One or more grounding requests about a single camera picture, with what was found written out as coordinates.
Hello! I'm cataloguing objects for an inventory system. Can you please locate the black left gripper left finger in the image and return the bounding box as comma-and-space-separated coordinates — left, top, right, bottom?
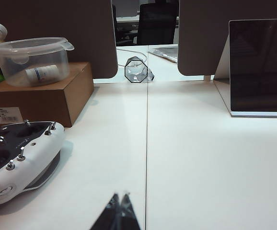
89, 193, 119, 230

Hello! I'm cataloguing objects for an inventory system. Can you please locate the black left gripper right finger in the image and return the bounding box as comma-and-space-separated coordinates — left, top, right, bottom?
119, 191, 141, 230

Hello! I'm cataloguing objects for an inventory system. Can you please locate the mirror with white base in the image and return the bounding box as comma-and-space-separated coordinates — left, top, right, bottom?
213, 18, 277, 118

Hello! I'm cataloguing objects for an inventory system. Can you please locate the white remote controller with switches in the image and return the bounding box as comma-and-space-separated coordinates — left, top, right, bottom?
0, 119, 66, 207

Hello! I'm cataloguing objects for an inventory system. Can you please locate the brown cardboard box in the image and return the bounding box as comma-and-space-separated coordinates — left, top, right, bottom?
0, 61, 95, 128

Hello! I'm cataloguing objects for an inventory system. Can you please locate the small white bottle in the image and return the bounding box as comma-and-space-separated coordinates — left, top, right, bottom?
24, 64, 60, 83

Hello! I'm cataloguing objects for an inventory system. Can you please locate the clear plastic bag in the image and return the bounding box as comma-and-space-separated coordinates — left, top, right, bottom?
150, 46, 179, 63

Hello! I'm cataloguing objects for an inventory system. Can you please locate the clear plastic lidded container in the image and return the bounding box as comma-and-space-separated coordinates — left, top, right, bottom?
0, 36, 75, 87

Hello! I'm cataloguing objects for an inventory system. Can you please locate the brown desk partition panel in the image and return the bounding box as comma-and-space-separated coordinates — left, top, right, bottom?
177, 0, 277, 77
0, 0, 119, 81

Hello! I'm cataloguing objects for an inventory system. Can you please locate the black office chair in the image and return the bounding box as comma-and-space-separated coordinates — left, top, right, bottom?
136, 1, 179, 46

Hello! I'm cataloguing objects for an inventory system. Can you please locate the white cable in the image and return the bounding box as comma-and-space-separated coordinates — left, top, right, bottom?
116, 47, 149, 62

